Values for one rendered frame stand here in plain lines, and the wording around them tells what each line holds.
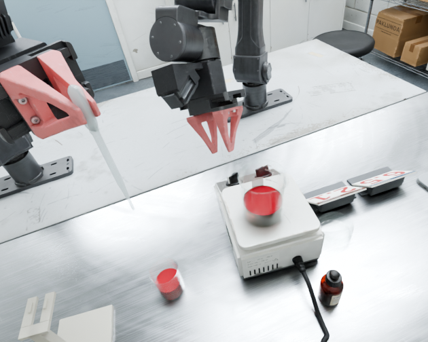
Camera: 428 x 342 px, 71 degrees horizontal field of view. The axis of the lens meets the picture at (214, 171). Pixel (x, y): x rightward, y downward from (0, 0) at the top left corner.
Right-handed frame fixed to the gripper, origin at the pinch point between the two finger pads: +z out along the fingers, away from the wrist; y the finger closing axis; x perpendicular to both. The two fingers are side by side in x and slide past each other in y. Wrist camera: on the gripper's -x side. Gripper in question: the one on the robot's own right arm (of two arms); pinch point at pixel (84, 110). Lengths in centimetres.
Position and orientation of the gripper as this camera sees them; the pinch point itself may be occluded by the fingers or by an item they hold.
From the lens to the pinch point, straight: 28.0
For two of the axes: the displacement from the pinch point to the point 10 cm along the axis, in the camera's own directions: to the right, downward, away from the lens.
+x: 1.4, 7.3, 6.7
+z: 7.8, 3.4, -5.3
